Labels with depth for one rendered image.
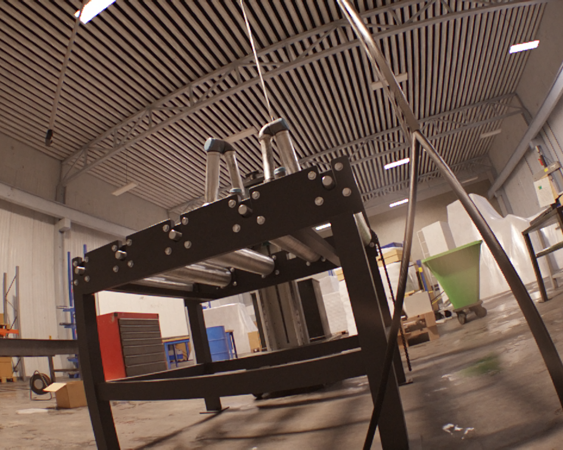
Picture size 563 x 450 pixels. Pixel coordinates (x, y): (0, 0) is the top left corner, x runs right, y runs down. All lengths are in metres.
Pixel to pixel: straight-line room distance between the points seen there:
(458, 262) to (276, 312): 2.27
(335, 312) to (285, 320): 7.43
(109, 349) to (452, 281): 3.90
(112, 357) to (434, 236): 4.67
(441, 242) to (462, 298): 1.45
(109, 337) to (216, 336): 3.92
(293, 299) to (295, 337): 0.31
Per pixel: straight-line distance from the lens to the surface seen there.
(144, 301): 6.61
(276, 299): 2.73
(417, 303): 3.53
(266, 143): 2.70
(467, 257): 4.09
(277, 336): 2.73
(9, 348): 6.28
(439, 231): 5.37
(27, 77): 11.54
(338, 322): 10.11
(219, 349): 7.38
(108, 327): 3.83
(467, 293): 4.14
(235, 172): 2.71
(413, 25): 10.15
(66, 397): 3.55
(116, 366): 3.78
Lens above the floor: 0.43
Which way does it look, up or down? 18 degrees up
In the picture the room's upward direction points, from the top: 13 degrees counter-clockwise
